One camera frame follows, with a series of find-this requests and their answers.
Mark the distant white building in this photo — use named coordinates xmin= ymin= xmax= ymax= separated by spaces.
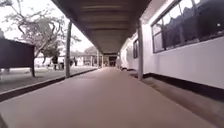
xmin=34 ymin=53 xmax=101 ymax=68

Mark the grey canopy post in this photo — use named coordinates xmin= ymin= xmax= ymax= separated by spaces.
xmin=137 ymin=21 xmax=145 ymax=81
xmin=64 ymin=20 xmax=73 ymax=79

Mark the white building with dark windows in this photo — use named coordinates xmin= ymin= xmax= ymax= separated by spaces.
xmin=117 ymin=0 xmax=224 ymax=102

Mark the grey open ground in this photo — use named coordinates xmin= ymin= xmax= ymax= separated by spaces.
xmin=0 ymin=65 xmax=98 ymax=95

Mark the bare branching tree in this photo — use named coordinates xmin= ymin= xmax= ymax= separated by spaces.
xmin=0 ymin=0 xmax=83 ymax=78

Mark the grey concrete strip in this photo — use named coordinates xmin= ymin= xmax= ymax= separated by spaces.
xmin=126 ymin=69 xmax=224 ymax=128

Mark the brown canopy roof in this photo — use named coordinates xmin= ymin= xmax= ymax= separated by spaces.
xmin=51 ymin=0 xmax=168 ymax=56

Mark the dark kerb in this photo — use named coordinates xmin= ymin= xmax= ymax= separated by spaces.
xmin=0 ymin=67 xmax=100 ymax=103

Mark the brown concrete walkway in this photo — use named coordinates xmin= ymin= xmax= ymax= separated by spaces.
xmin=0 ymin=66 xmax=218 ymax=128

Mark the dark board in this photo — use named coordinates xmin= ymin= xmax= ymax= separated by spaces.
xmin=0 ymin=37 xmax=36 ymax=70

